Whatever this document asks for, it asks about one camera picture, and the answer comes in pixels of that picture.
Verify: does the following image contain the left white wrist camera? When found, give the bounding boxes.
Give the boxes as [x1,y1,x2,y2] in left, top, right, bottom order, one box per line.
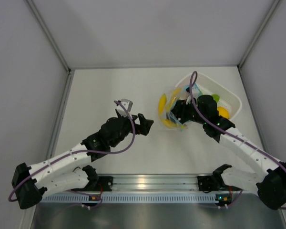
[116,99,133,117]

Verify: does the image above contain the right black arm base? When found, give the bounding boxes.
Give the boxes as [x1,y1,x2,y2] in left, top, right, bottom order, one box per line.
[197,175,227,193]

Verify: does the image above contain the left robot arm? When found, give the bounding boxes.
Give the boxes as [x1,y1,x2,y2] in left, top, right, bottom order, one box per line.
[10,114,154,209]

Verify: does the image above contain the clear zip top bag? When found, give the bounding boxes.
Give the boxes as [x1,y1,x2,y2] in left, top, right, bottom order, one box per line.
[158,85,204,131]

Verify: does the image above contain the yellow fake banana bunch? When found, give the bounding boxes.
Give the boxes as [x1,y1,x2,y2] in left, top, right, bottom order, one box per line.
[158,87,182,129]

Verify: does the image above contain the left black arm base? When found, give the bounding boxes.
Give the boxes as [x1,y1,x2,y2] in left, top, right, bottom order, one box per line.
[84,176,113,192]

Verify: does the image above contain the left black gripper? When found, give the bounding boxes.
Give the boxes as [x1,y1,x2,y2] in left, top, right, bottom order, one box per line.
[110,113,153,147]

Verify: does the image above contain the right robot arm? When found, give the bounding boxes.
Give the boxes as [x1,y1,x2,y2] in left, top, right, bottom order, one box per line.
[167,95,286,210]

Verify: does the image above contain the aluminium mounting rail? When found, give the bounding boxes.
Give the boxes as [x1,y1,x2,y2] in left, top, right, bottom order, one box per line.
[95,173,260,192]

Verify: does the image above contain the white perforated plastic basket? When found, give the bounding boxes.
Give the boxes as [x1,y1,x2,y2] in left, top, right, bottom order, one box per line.
[175,73,243,120]

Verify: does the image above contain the white slotted cable duct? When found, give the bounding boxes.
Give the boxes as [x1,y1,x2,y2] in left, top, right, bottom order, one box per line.
[38,192,232,203]

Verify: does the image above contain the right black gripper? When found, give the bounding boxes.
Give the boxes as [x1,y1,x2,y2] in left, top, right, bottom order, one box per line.
[165,98,207,125]

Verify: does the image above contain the yellow fake lemon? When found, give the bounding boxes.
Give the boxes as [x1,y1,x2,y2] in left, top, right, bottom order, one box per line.
[217,106,230,119]

